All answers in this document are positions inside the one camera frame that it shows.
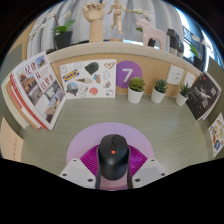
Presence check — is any white wall socket plate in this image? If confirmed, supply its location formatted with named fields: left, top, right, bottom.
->
left=166, top=64, right=185, bottom=86
left=182, top=70, right=198, bottom=88

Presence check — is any colourful sticker card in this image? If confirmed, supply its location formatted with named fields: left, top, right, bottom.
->
left=208, top=112, right=224, bottom=158

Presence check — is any red-spined photo cover book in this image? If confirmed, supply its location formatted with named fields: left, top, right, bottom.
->
left=9, top=50, right=67, bottom=131

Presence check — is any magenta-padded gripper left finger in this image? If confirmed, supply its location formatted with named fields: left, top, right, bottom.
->
left=59, top=145, right=102, bottom=190

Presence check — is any wooden hand model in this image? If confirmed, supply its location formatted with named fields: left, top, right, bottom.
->
left=82, top=0, right=108, bottom=43

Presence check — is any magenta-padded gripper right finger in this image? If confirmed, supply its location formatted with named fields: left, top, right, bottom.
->
left=125, top=144, right=167, bottom=190

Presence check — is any grey curtain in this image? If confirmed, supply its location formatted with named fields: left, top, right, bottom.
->
left=26, top=0, right=183, bottom=59

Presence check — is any black computer mouse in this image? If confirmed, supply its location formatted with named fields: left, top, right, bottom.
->
left=97, top=134, right=130, bottom=182

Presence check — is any wooden artist mannequin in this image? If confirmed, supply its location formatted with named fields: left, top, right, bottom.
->
left=106, top=0, right=133, bottom=43

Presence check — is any small succulent in white pot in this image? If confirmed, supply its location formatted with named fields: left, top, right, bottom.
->
left=175, top=82, right=193, bottom=107
left=150, top=78, right=169, bottom=104
left=127, top=76, right=146, bottom=104

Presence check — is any purple round number sign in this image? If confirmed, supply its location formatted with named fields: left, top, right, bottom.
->
left=115, top=60, right=144, bottom=89

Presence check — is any white sticker sheet card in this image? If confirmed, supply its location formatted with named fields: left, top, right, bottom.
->
left=59, top=59, right=117, bottom=100

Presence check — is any window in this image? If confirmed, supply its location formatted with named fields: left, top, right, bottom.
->
left=173, top=6, right=214, bottom=68

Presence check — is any black cover book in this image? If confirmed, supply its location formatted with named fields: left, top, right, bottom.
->
left=185, top=71, right=222, bottom=121

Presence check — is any grey-green desk partition panel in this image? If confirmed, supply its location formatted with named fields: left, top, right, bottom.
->
left=206, top=56, right=224, bottom=118
left=0, top=41, right=26, bottom=121

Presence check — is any black wooden horse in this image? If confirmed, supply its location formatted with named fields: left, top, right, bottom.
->
left=165, top=28, right=185, bottom=59

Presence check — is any pink wooden horse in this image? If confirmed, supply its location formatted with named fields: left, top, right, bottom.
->
left=135, top=17, right=168, bottom=51

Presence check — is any purple mouse pad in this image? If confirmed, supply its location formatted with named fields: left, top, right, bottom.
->
left=65, top=121, right=155, bottom=191

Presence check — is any white orchid in black pot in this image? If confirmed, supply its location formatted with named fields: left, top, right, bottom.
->
left=28, top=9, right=76, bottom=51
left=189, top=33, right=209, bottom=71
left=131, top=8, right=158, bottom=48

